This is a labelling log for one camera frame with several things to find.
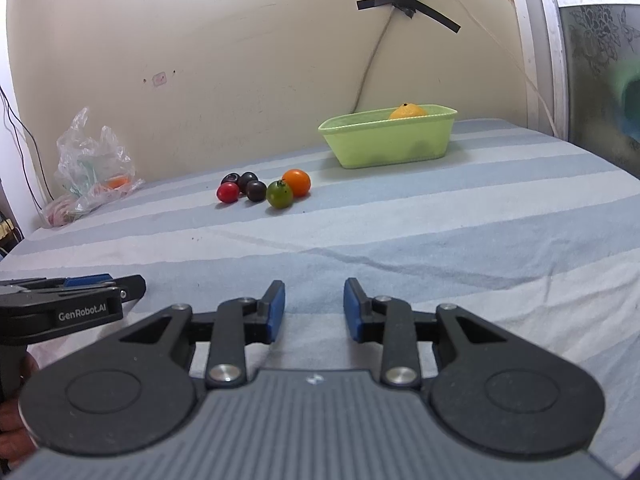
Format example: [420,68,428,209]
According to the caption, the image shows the clear plastic bag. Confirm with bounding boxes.
[40,106,146,228]

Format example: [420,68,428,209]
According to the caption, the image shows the pink plastic bag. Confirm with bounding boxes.
[41,197,83,228]

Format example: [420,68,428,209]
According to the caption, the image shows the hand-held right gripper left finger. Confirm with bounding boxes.
[117,280,286,389]

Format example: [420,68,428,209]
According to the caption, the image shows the white cable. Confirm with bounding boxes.
[415,0,558,137]

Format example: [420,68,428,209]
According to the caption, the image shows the person's left hand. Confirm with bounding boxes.
[0,354,42,467]

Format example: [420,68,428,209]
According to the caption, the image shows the black cable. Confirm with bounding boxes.
[0,82,53,211]

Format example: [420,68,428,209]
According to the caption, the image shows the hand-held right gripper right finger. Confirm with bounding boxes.
[343,277,511,388]

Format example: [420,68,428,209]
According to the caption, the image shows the patterned glass sliding door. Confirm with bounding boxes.
[501,0,640,181]

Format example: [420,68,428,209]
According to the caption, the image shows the large yellow citrus fruit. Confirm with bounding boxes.
[388,102,429,120]

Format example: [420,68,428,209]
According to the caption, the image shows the small green tomato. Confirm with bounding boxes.
[266,180,294,209]

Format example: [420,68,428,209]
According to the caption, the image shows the grey cable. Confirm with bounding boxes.
[350,7,398,115]

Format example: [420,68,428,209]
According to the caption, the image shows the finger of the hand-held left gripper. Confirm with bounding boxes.
[0,273,114,294]
[60,274,147,304]

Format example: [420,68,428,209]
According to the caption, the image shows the orange cherry tomato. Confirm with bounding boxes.
[282,169,312,198]

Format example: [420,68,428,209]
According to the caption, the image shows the light green plastic basin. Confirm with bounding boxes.
[318,104,459,169]

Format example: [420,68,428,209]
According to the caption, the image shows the blue striped bedsheet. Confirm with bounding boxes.
[0,117,640,480]

